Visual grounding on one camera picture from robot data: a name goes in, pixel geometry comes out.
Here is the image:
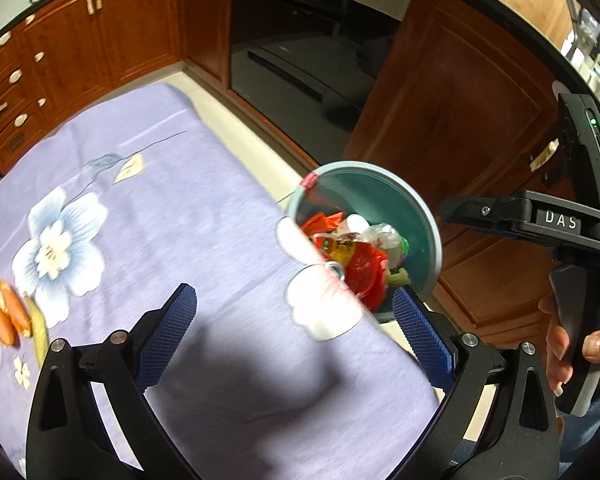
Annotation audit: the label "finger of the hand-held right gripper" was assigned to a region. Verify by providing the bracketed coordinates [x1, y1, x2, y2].
[439, 194, 521, 228]
[474, 223, 531, 242]

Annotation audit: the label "blue round trash bin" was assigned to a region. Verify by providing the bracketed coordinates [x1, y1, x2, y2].
[283, 161, 443, 326]

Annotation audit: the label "orange wooden kitchen cabinets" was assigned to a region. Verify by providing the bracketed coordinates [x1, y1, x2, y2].
[0, 0, 183, 176]

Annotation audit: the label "purple floral tablecloth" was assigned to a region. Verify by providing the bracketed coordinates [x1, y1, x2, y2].
[0, 82, 443, 480]

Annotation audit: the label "built-in black oven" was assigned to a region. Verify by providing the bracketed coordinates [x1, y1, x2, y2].
[227, 0, 418, 136]

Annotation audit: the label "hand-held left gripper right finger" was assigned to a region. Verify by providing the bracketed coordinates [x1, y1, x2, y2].
[392, 285, 563, 480]

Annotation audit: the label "person's right hand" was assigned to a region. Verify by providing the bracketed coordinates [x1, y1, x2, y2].
[539, 291, 600, 397]

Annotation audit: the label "yellow snack packet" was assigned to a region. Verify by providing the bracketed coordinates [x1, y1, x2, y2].
[320, 237, 356, 264]

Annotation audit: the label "dark brown wooden cabinet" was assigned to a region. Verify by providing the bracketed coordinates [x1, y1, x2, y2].
[342, 0, 581, 336]

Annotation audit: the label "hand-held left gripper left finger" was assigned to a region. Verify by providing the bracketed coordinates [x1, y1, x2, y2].
[26, 282, 198, 480]

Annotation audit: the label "orange red wrapper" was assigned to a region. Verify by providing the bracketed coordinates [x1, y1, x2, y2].
[302, 212, 346, 237]

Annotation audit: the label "banana peel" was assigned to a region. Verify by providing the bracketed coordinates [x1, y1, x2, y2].
[25, 297, 51, 371]

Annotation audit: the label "orange peel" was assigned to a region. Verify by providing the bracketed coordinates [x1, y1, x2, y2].
[0, 280, 32, 347]

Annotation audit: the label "red plastic bag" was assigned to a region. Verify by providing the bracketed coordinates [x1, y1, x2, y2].
[345, 242, 388, 311]

